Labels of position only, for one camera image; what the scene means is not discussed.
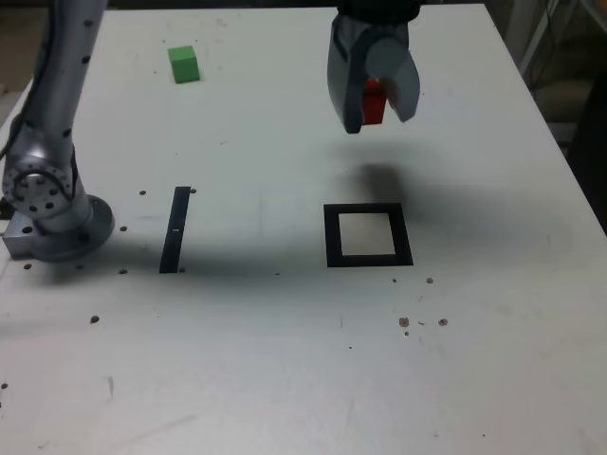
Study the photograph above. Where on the black tape square outline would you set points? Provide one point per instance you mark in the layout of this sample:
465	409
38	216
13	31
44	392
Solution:
332	237

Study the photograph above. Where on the green cube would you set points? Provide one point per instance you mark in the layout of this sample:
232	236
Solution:
184	66

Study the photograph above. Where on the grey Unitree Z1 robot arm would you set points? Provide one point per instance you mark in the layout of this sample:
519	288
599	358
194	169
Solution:
61	95

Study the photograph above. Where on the red cube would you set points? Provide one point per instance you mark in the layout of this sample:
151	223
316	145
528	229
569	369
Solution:
373	106

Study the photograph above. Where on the black tape strip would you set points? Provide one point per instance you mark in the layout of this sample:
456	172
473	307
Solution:
173	227

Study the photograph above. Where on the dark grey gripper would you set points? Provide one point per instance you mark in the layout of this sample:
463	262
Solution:
384	30

